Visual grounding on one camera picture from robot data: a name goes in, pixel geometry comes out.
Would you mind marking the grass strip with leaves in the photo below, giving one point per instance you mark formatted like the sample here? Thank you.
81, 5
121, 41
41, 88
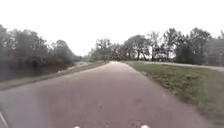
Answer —
186, 81

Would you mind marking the dark canal water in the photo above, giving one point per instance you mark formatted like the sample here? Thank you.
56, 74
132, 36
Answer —
23, 71

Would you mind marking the row of trees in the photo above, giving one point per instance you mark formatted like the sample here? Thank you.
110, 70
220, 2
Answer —
173, 46

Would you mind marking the reddish asphalt path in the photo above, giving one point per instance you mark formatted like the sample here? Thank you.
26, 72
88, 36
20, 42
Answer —
110, 93

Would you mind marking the narrow grass verge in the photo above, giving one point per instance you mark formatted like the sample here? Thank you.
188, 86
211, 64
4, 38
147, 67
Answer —
40, 78

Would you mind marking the wood of dark trees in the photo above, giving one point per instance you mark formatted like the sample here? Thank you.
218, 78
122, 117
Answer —
30, 50

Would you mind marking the robot's own part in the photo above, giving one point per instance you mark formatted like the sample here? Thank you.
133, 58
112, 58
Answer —
145, 126
77, 126

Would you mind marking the pale grey side road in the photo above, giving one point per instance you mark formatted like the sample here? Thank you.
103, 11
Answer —
186, 64

